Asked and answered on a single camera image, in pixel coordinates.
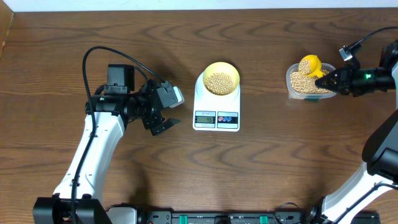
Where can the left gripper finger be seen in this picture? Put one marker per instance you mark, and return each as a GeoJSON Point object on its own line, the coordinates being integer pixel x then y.
{"type": "Point", "coordinates": [170, 96]}
{"type": "Point", "coordinates": [161, 126]}

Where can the soybeans in bowl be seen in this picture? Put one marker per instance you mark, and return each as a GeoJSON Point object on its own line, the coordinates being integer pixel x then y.
{"type": "Point", "coordinates": [220, 84]}

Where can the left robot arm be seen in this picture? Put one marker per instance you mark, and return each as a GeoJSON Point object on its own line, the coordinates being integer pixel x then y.
{"type": "Point", "coordinates": [77, 199]}

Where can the clear plastic bean container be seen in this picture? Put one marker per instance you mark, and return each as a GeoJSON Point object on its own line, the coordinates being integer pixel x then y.
{"type": "Point", "coordinates": [301, 96]}

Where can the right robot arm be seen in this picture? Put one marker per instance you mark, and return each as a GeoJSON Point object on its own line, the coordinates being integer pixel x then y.
{"type": "Point", "coordinates": [377, 173]}

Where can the soybeans in container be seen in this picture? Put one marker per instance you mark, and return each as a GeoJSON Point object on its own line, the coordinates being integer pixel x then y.
{"type": "Point", "coordinates": [303, 84]}

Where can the pale yellow bowl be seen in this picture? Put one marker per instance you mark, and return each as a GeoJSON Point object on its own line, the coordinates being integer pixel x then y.
{"type": "Point", "coordinates": [222, 67]}

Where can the soybeans in scoop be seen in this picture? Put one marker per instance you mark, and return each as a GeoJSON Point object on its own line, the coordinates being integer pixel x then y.
{"type": "Point", "coordinates": [304, 67]}

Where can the yellow scoop cup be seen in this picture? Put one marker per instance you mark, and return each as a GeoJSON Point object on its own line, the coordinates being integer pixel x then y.
{"type": "Point", "coordinates": [316, 66]}

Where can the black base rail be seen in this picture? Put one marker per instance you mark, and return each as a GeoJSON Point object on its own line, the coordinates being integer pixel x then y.
{"type": "Point", "coordinates": [217, 217]}

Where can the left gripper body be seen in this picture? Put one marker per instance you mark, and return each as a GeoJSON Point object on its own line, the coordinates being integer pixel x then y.
{"type": "Point", "coordinates": [154, 107]}

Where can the green tape strip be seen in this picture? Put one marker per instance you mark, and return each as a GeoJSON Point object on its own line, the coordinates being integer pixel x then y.
{"type": "Point", "coordinates": [315, 100]}

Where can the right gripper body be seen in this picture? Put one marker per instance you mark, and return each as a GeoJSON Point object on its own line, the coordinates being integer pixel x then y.
{"type": "Point", "coordinates": [351, 81]}

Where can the white digital kitchen scale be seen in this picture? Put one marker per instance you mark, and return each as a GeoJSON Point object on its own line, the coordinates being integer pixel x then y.
{"type": "Point", "coordinates": [216, 112]}

